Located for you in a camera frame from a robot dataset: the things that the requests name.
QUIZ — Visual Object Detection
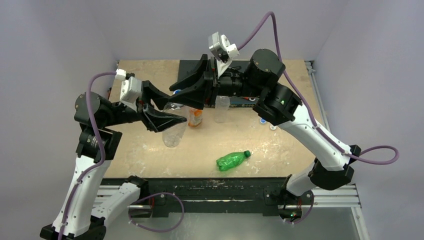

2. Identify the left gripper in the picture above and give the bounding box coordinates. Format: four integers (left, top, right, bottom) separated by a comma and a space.
102, 80, 186, 131

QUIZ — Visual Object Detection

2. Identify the large clear plastic bottle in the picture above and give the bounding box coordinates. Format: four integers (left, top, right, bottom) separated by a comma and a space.
214, 96, 230, 123

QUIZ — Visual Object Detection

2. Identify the orange label plastic bottle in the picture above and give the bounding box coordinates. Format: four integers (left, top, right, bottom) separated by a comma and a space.
188, 107, 203, 128

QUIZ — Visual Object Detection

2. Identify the slim clear plastic bottle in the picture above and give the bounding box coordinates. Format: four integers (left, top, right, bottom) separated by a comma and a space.
162, 102, 189, 148

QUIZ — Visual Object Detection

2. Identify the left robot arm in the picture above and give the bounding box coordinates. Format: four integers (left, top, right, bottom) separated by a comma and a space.
40, 77, 186, 240

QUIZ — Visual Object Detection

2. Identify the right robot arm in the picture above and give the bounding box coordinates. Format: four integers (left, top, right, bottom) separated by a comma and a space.
169, 49, 359, 204

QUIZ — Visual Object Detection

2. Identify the green plastic bottle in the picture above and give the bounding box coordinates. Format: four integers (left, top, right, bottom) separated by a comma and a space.
215, 150, 251, 172

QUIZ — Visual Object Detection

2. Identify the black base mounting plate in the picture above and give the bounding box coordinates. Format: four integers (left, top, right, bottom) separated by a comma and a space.
102, 177, 314, 220

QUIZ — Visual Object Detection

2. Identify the black network switch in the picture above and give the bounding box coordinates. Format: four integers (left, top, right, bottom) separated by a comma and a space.
176, 59, 258, 108

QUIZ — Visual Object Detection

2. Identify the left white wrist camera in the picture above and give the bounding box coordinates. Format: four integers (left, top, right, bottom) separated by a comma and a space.
115, 68, 142, 112

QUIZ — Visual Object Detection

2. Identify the red handled adjustable wrench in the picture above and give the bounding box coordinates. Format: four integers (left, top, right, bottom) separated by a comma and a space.
244, 97, 257, 102

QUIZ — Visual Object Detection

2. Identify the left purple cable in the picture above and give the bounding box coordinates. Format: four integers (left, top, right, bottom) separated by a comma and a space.
56, 72, 186, 240

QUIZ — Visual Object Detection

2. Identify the aluminium frame rail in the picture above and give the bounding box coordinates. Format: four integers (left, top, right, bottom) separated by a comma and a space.
93, 185, 361, 208

